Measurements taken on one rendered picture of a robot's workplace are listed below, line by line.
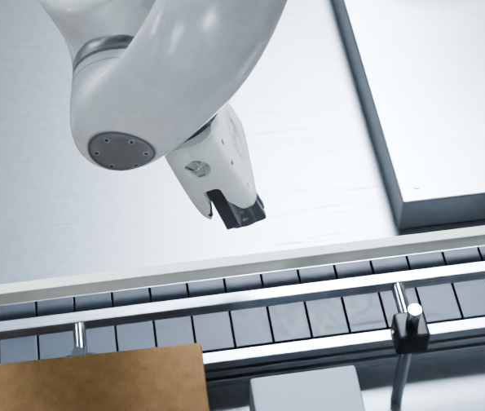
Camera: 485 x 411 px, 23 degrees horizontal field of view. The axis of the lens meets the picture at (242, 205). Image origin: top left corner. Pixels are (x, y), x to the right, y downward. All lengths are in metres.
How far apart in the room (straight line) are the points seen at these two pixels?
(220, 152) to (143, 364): 0.18
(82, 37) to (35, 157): 0.58
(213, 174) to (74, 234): 0.41
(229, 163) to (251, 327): 0.28
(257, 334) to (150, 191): 0.26
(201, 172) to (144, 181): 0.42
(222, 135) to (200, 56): 0.19
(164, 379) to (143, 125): 0.20
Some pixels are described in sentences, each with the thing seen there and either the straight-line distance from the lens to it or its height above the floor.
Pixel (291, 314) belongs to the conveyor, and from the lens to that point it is 1.20.
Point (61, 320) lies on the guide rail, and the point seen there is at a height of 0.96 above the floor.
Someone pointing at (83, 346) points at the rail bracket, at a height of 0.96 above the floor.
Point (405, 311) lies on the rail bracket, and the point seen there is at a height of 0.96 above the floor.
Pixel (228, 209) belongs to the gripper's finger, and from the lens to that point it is 0.99.
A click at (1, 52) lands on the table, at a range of 1.53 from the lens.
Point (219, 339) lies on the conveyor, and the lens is 1.18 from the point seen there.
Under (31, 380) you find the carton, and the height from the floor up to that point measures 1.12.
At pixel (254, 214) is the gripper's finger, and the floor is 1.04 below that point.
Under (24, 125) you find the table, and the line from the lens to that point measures 1.44.
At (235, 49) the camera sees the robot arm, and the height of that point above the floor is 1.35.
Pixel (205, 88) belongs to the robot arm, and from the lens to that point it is 0.77.
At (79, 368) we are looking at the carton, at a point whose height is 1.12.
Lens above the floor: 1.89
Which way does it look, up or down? 52 degrees down
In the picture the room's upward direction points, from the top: straight up
